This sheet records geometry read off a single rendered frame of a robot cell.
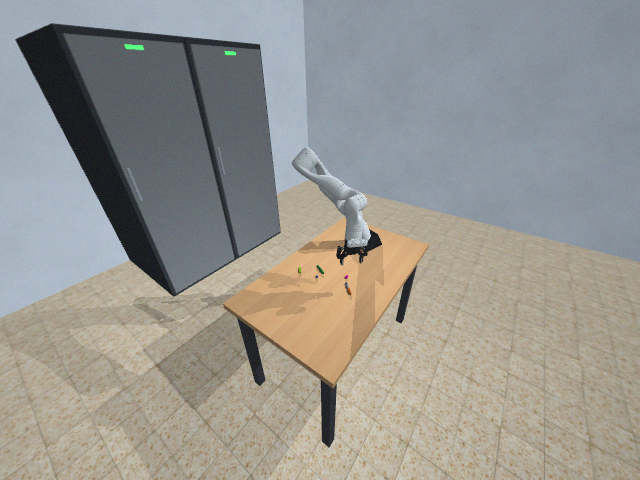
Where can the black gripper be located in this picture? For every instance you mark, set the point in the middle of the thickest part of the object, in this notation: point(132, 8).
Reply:
point(350, 251)

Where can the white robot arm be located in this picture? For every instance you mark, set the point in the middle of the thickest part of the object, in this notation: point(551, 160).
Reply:
point(348, 201)

